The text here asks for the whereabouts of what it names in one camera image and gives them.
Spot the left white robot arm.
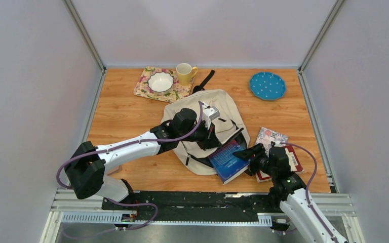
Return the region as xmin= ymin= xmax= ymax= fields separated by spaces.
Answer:
xmin=56 ymin=103 xmax=221 ymax=210

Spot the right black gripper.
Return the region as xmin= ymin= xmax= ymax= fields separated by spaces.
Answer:
xmin=231 ymin=144 xmax=276 ymax=178

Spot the blue sunset cover book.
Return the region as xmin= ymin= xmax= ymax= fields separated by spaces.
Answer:
xmin=207 ymin=140 xmax=249 ymax=185

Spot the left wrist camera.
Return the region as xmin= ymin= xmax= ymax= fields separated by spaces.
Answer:
xmin=202 ymin=105 xmax=220 ymax=129

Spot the red bordered white book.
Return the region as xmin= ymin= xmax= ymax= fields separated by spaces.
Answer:
xmin=255 ymin=145 xmax=304 ymax=183

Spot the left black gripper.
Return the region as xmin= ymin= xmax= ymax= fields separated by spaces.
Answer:
xmin=178 ymin=119 xmax=222 ymax=152

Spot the white bowl with dark rim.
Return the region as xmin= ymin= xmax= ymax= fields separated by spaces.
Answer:
xmin=147 ymin=72 xmax=174 ymax=95

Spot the beige canvas backpack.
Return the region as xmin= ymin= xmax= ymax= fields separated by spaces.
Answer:
xmin=161 ymin=71 xmax=250 ymax=176

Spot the yellow ceramic mug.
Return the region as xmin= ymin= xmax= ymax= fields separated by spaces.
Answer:
xmin=176 ymin=63 xmax=199 ymax=86

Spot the blue polka dot plate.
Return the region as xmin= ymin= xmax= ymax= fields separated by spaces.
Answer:
xmin=249 ymin=71 xmax=287 ymax=101

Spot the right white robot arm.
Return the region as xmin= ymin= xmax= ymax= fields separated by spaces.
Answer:
xmin=233 ymin=142 xmax=348 ymax=242

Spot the floral square tray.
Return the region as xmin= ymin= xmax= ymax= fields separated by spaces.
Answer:
xmin=133 ymin=66 xmax=194 ymax=103

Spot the small brown cardboard box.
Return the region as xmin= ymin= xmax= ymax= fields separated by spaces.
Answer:
xmin=107 ymin=166 xmax=122 ymax=175

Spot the floral patterned small book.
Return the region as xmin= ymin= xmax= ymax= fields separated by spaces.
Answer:
xmin=255 ymin=127 xmax=288 ymax=151

